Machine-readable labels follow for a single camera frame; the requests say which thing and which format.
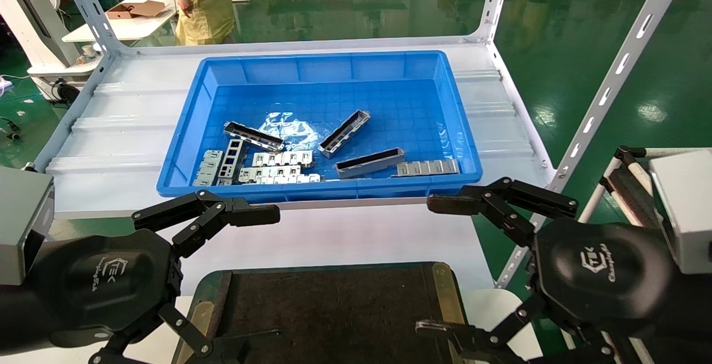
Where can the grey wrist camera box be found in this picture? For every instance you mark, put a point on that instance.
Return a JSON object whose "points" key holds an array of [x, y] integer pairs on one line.
{"points": [[22, 225], [687, 208]]}

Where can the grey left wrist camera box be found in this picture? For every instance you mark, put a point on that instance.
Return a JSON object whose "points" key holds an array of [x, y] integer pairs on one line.
{"points": [[22, 225]]}

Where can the white background table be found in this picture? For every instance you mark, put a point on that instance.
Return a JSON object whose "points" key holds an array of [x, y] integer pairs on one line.
{"points": [[133, 29]]}

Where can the black flat container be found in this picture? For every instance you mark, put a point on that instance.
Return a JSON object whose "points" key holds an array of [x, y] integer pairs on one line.
{"points": [[334, 308]]}

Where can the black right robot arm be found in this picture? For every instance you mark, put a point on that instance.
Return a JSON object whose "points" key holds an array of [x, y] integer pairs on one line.
{"points": [[687, 311]]}

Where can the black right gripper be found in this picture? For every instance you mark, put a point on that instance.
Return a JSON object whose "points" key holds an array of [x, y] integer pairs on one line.
{"points": [[601, 275]]}

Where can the white slotted shelf post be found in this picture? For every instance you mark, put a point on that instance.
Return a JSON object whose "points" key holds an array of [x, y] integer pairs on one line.
{"points": [[89, 8], [612, 80], [495, 2]]}

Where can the white pipe rack black joints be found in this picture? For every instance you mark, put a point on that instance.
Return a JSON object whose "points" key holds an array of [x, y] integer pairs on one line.
{"points": [[634, 194]]}

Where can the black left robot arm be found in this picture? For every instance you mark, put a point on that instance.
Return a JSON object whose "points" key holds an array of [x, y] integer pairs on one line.
{"points": [[16, 314]]}

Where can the white corrugated shelf deck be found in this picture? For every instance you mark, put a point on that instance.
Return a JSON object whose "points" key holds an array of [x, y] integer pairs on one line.
{"points": [[128, 130]]}

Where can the long metal channel bracket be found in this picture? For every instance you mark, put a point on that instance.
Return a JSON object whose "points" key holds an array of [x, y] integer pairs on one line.
{"points": [[253, 136], [370, 163], [231, 159], [345, 133]]}

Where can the flat slotted metal plate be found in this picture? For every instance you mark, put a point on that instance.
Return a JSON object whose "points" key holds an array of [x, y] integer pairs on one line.
{"points": [[283, 158], [270, 173], [297, 179], [208, 167], [428, 167]]}

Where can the open cardboard box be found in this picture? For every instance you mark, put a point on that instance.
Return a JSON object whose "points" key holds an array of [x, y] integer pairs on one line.
{"points": [[136, 9]]}

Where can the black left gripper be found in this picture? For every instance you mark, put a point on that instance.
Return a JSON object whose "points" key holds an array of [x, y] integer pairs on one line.
{"points": [[105, 286]]}

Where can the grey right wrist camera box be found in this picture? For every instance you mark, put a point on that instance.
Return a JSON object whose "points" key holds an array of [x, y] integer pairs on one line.
{"points": [[687, 208]]}

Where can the white background machine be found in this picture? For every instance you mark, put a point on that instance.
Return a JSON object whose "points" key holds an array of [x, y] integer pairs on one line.
{"points": [[28, 24]]}

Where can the clear plastic film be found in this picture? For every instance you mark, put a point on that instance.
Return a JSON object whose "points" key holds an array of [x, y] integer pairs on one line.
{"points": [[289, 127]]}

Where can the blue plastic bin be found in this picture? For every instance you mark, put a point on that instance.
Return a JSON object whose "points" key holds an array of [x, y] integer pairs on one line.
{"points": [[334, 91]]}

